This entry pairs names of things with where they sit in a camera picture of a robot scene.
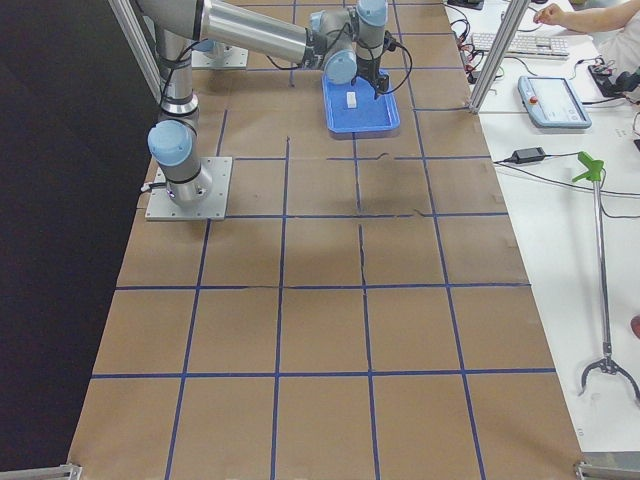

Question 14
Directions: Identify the person hand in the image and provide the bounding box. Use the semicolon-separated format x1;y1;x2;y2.
533;4;566;26

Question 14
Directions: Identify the green handled reach grabber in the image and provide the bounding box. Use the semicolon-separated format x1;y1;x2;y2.
572;151;639;405

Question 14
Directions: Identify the person forearm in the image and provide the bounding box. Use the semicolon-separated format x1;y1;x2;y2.
561;1;639;33

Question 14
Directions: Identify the aluminium frame post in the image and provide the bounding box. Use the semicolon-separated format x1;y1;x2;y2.
468;0;529;114

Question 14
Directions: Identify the black power adapter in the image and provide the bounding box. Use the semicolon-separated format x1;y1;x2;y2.
511;147;546;164

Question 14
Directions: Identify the blue plastic tray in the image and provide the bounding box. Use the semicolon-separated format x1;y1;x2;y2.
321;75;400;138

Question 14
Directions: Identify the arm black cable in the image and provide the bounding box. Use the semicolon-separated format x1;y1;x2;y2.
264;29;414;96

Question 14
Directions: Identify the white keyboard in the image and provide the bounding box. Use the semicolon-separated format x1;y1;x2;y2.
471;32;570;60

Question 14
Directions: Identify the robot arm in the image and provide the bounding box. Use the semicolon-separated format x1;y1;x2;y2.
136;1;390;217

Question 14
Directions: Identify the teach pendant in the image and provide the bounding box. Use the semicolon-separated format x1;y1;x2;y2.
517;76;592;130

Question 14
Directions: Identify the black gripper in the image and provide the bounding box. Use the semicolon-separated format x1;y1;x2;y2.
350;47;390;99

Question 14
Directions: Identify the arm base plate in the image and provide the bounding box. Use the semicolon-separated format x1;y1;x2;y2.
145;157;233;221
192;40;248;70

